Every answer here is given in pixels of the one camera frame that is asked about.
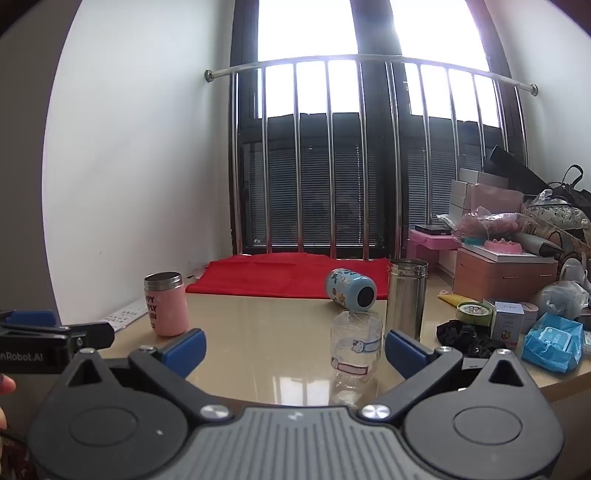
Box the steel window railing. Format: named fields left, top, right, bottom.
left=204, top=54, right=539, bottom=262

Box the large pink storage box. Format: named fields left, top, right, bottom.
left=454, top=249, right=558, bottom=304

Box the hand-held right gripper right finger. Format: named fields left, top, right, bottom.
left=360, top=330, right=539, bottom=422

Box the clear plastic cup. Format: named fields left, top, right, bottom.
left=331, top=310, right=384, bottom=408

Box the black handbag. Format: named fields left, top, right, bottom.
left=546, top=165, right=591, bottom=209

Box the pink plastic stool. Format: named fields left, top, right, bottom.
left=406, top=229, right=461, bottom=262

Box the black hair scrunchie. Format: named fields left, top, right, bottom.
left=436, top=319, right=507, bottom=359

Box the small white carton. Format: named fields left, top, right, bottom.
left=490, top=300, right=526, bottom=350

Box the stack of white boxes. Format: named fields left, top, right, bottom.
left=449, top=168, right=510, bottom=219

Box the blue tissue packet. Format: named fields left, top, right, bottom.
left=521, top=312, right=584, bottom=374

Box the yellow tube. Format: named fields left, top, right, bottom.
left=438, top=291, right=477, bottom=308

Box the flat white box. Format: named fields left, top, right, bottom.
left=461, top=243, right=558, bottom=265

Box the stainless steel cup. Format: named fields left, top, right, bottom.
left=385, top=259, right=430, bottom=343

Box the grey hair dryer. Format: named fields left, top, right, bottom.
left=514, top=232, right=565, bottom=257

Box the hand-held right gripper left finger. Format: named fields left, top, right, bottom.
left=54, top=329, right=229, bottom=422

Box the red cloth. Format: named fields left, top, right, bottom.
left=185, top=252, right=394, bottom=301

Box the small pink round container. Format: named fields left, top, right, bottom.
left=517, top=302, right=542, bottom=325

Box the black framed window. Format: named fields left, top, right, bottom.
left=230, top=0, right=531, bottom=262

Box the round green tin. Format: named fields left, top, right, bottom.
left=455, top=301, right=493, bottom=328

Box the dark patterned cloth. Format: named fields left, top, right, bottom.
left=0, top=436, right=34, bottom=480

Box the pink scalloped tray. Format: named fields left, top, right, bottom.
left=481, top=238, right=523, bottom=256

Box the pink plastic bag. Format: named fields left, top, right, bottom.
left=451, top=206, right=525, bottom=244

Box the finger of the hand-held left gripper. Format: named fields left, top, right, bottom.
left=0, top=322, right=115, bottom=361
left=0, top=311, right=57, bottom=328

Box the white remote keypad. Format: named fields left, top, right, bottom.
left=98, top=298, right=151, bottom=333

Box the pink cup with steel rim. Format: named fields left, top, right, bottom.
left=143, top=271, right=189, bottom=337

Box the person's left hand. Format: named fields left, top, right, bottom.
left=0, top=374, right=17, bottom=432

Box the blue cartoon print cup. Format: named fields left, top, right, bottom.
left=324, top=268, right=378, bottom=315

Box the clear plastic bag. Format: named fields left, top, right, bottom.
left=539, top=280, right=590, bottom=320

